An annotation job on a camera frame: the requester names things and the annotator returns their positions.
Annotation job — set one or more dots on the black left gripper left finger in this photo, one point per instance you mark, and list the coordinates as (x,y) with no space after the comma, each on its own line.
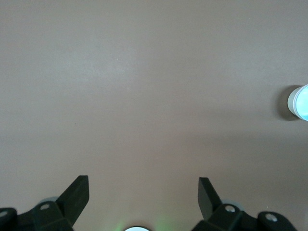
(72,204)

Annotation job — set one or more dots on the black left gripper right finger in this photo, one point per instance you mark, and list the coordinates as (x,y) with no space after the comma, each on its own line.
(209,209)

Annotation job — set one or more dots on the pink plastic bowl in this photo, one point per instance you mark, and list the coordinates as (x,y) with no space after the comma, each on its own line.
(295,102)

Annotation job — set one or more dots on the blue plastic bowl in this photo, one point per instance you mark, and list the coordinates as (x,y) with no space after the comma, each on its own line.
(304,103)

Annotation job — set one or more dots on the white plastic bowl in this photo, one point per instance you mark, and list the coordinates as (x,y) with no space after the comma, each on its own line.
(290,101)

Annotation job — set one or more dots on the brown table cover sheet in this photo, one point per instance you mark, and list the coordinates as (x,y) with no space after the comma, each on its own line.
(144,72)

